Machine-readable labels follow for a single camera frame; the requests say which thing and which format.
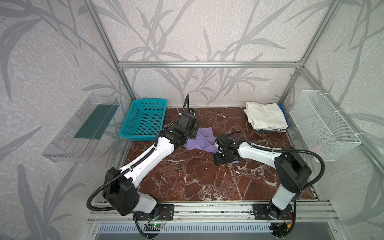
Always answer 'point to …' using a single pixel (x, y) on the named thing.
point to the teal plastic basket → (145, 117)
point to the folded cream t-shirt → (265, 116)
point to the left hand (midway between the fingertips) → (193, 123)
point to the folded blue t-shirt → (282, 107)
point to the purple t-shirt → (204, 140)
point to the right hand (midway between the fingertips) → (217, 157)
